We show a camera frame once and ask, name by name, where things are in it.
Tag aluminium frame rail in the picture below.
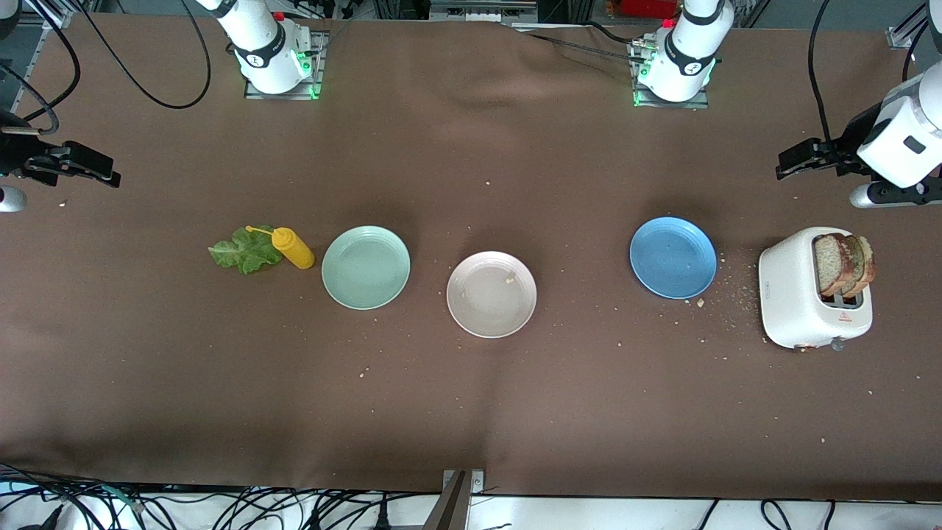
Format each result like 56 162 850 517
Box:
887 6 929 51

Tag aluminium background frame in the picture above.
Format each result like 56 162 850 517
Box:
429 0 539 23

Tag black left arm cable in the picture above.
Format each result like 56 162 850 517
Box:
807 0 840 144

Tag silver metal bracket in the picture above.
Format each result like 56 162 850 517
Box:
442 470 485 495

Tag blue plate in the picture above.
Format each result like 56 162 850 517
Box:
629 216 718 300

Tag tangled black floor cables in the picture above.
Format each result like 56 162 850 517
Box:
0 464 442 530

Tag red background box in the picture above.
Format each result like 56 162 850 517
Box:
620 0 679 19

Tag beige plate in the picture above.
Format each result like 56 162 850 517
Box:
447 251 537 339

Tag white toaster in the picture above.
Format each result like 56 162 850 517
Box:
758 226 874 351

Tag black cable on tablecloth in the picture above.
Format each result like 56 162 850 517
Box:
526 21 656 63

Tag brown bread slice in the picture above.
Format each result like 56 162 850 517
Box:
813 233 858 298
846 235 877 295

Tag green lettuce leaf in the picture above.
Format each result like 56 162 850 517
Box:
208 225 284 275

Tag yellow squeeze bottle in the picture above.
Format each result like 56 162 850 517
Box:
246 225 316 270

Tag brown tablecloth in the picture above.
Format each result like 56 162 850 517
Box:
0 15 942 501

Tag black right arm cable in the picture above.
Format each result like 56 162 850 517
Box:
0 0 80 137
74 0 212 110

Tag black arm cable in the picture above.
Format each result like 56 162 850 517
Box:
807 0 840 144
0 0 80 137
74 0 212 110

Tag mint green plate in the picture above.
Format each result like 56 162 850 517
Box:
322 225 411 311

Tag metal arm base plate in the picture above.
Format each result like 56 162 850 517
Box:
629 37 709 110
244 29 325 101

